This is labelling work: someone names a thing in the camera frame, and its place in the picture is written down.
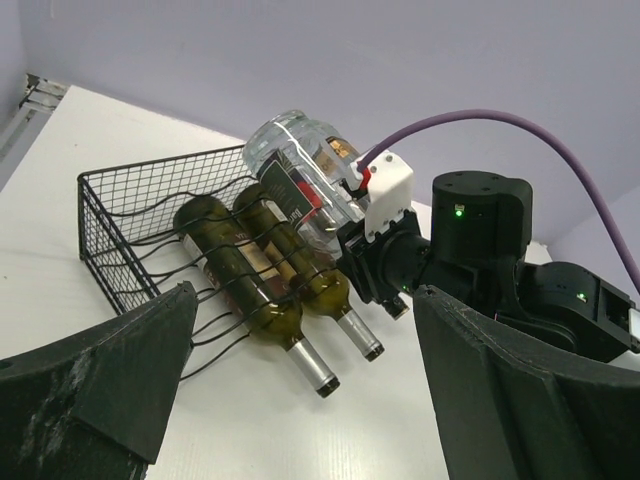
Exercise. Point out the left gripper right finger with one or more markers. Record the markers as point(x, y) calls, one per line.
point(509, 406)

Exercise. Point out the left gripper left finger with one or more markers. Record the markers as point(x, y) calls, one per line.
point(96, 404)

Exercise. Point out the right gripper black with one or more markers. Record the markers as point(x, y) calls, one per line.
point(391, 264)

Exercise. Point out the olive green wine bottle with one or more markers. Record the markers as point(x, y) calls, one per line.
point(322, 288)

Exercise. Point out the round clear bottle silver cap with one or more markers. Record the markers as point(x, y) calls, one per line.
point(301, 162)

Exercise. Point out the black wire wine rack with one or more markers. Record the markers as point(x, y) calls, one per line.
point(126, 236)

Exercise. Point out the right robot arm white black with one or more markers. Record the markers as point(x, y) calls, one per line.
point(481, 226)

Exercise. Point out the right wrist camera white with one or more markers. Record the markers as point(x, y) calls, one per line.
point(390, 189)

